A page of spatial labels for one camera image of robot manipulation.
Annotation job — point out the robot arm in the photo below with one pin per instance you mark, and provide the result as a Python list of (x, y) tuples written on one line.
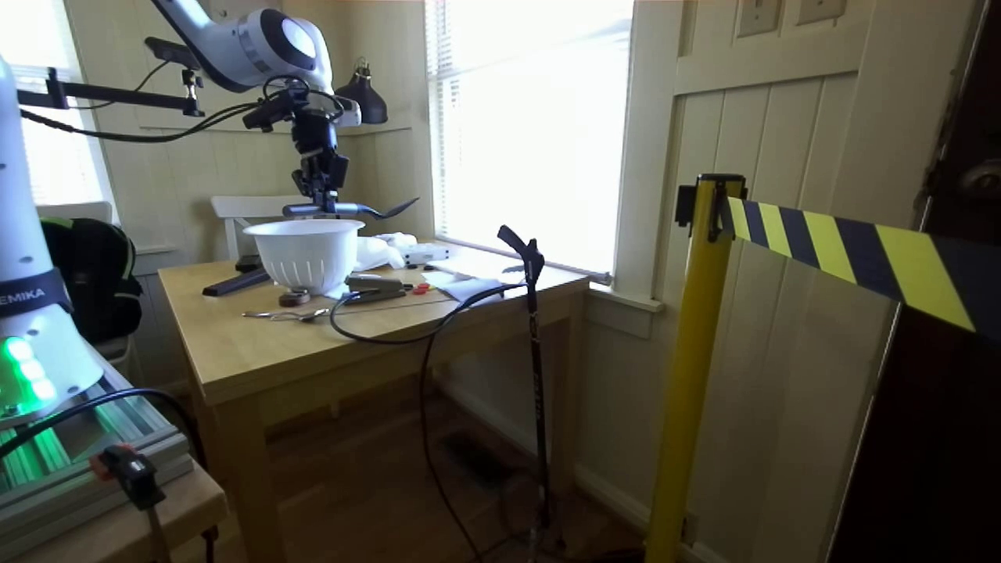
[(258, 43)]

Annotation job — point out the white cloth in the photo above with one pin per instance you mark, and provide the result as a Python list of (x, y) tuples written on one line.
[(375, 252)]

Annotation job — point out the black backpack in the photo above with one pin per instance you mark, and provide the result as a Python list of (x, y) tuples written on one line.
[(98, 281)]

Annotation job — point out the white wooden chair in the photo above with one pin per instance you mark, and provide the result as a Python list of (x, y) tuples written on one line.
[(250, 207)]

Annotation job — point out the black flat bar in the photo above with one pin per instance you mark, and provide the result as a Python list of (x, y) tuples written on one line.
[(235, 282)]

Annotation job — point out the white paper sheets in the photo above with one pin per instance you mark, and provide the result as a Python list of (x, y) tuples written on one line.
[(469, 286)]

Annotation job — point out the small red item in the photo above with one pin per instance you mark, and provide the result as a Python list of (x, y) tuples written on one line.
[(420, 288)]

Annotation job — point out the door knob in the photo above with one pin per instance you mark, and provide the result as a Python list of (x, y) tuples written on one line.
[(982, 178)]

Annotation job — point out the black lamp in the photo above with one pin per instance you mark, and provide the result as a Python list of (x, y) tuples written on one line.
[(366, 98)]

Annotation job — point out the window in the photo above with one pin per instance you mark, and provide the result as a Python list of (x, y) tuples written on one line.
[(47, 148), (532, 117)]

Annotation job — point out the yellow black barrier belt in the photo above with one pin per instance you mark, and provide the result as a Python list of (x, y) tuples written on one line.
[(860, 254)]

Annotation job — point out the small white box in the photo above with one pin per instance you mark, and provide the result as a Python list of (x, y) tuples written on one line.
[(426, 253)]

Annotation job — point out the metal spoon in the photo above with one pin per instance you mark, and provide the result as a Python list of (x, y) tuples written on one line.
[(301, 316)]

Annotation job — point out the yellow barrier post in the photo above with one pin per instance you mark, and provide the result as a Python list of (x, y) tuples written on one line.
[(692, 352)]

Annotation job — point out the black stand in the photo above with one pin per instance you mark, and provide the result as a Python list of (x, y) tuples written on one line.
[(536, 344)]

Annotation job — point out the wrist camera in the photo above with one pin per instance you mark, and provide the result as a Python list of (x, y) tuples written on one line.
[(267, 112)]

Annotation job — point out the dark door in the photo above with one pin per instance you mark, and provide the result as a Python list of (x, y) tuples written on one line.
[(938, 438)]

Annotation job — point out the small round brown disc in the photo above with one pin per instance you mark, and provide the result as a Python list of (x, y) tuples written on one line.
[(295, 299)]

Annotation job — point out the black spatula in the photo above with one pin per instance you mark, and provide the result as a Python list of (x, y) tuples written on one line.
[(360, 209)]

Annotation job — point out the grey stapler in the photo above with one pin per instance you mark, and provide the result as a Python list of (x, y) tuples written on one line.
[(374, 287)]

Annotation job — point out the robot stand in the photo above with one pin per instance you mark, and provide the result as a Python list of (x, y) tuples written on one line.
[(94, 469)]

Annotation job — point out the orange black clamp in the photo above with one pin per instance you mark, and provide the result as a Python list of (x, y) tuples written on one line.
[(134, 473)]

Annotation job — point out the white colander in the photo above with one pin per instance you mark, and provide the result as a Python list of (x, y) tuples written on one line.
[(305, 254)]

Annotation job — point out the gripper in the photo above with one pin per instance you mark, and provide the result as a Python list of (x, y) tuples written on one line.
[(317, 141)]

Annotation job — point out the wall switch plate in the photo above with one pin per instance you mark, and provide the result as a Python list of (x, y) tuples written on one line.
[(758, 16), (821, 9)]

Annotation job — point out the camera on mount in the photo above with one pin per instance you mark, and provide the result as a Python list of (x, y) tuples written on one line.
[(117, 98)]

